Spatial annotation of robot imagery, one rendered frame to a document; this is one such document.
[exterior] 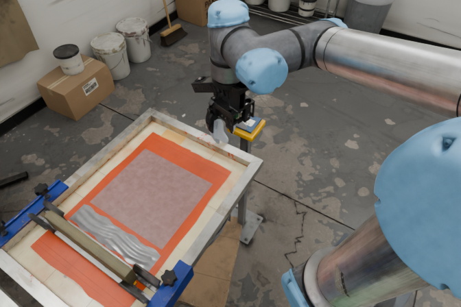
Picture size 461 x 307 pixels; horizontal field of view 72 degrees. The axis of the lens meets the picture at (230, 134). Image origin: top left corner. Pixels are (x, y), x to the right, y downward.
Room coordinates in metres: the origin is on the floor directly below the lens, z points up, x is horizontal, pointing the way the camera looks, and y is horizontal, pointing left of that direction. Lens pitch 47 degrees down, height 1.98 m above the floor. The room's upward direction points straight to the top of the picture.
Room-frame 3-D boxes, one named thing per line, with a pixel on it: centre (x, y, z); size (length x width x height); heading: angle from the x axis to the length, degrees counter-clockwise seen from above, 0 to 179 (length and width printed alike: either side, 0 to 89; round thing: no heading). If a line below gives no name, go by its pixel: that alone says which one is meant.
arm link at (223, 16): (0.55, 0.00, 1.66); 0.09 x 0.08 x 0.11; 26
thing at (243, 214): (1.01, -0.07, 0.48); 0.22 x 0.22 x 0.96; 58
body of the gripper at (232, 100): (0.55, 0.00, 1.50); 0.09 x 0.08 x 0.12; 44
